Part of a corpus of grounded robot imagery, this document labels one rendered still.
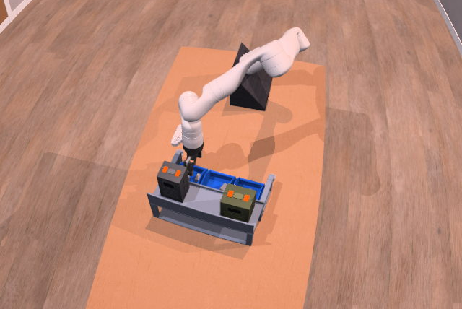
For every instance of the dark grey tool case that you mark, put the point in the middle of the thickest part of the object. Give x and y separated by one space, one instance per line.
173 181

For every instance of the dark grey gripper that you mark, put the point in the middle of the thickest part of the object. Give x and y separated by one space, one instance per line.
192 154

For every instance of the blue bin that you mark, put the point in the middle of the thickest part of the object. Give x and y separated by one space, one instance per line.
259 187
197 169
215 179

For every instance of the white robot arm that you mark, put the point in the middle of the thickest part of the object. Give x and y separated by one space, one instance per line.
273 59

